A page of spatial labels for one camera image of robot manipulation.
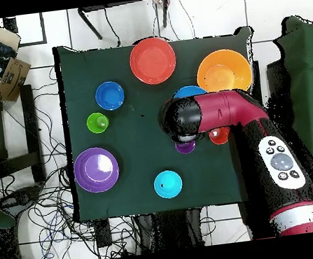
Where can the dark green table cloth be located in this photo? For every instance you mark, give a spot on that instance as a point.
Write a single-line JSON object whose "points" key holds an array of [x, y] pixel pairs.
{"points": [[95, 66]]}

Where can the yellow bowl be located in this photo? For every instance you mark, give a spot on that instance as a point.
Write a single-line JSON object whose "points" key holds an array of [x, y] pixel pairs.
{"points": [[222, 70]]}

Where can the printed cardboard box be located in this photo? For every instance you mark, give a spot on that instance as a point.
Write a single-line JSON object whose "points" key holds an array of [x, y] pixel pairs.
{"points": [[12, 79]]}

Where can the orange cup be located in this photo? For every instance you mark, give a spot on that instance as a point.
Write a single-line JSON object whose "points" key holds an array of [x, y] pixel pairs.
{"points": [[219, 138]]}

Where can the orange bowl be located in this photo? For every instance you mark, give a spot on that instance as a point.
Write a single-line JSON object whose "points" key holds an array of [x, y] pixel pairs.
{"points": [[152, 61]]}

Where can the purple cup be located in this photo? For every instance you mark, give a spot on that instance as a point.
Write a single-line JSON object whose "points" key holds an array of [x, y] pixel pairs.
{"points": [[185, 148]]}

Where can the purple bowl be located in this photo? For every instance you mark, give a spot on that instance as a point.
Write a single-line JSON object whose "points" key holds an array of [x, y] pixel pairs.
{"points": [[94, 173]]}

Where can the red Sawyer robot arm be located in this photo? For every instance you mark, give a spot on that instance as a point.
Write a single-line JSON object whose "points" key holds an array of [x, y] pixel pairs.
{"points": [[227, 109]]}

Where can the black metal frame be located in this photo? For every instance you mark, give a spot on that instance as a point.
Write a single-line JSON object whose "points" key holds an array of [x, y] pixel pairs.
{"points": [[107, 6]]}

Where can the black wooden bench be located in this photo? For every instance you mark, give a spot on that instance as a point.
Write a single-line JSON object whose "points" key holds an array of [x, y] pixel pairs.
{"points": [[30, 122]]}

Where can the green cup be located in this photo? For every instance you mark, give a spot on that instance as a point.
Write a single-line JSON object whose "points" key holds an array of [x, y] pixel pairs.
{"points": [[95, 123]]}

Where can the black pedestal leg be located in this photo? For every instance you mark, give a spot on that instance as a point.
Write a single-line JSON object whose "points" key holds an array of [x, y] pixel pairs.
{"points": [[21, 198]]}

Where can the dark blue bowl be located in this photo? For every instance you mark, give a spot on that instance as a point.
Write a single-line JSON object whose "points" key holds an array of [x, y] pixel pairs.
{"points": [[109, 95]]}

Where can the large sky blue bowl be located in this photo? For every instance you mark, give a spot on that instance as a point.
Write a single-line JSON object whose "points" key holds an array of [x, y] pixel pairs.
{"points": [[190, 91]]}

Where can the small light blue bowl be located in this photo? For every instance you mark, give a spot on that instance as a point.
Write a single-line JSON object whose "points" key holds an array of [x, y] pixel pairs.
{"points": [[168, 184]]}

